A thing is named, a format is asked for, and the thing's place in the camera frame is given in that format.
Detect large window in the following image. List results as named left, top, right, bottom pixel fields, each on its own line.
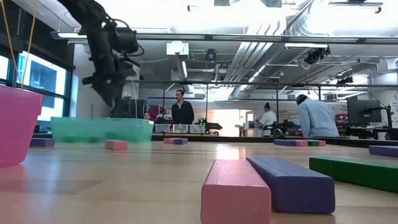
left=0, top=49, right=74, bottom=125

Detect person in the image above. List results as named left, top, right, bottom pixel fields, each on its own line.
left=142, top=111, right=155, bottom=131
left=170, top=89, right=195, bottom=125
left=295, top=94, right=340, bottom=138
left=257, top=102, right=278, bottom=137

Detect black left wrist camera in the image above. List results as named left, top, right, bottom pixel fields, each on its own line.
left=114, top=27, right=140, bottom=54

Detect black ceiling camera rig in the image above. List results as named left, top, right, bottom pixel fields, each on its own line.
left=303, top=46, right=331, bottom=65
left=336, top=75, right=354, bottom=85

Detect white round lamp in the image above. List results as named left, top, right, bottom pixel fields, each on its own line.
left=166, top=40, right=190, bottom=56

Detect red translucent plastic bin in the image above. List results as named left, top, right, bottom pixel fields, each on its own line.
left=0, top=84, right=44, bottom=169

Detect black computer monitor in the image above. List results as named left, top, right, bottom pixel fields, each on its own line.
left=346, top=98, right=382, bottom=126

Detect blue round ceiling device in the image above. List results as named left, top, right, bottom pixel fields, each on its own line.
left=204, top=48, right=218, bottom=62

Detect black ceiling track fixture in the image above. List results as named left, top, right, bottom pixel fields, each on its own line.
left=328, top=0, right=384, bottom=14

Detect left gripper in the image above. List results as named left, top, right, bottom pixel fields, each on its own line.
left=81, top=30, right=136, bottom=108

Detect teal translucent plastic bin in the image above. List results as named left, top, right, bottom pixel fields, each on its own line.
left=50, top=116, right=155, bottom=144

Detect long ceiling light bar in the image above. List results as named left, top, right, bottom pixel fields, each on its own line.
left=49, top=30, right=398, bottom=45

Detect silver ventilation ducts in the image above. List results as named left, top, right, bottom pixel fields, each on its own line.
left=222, top=18, right=315, bottom=97

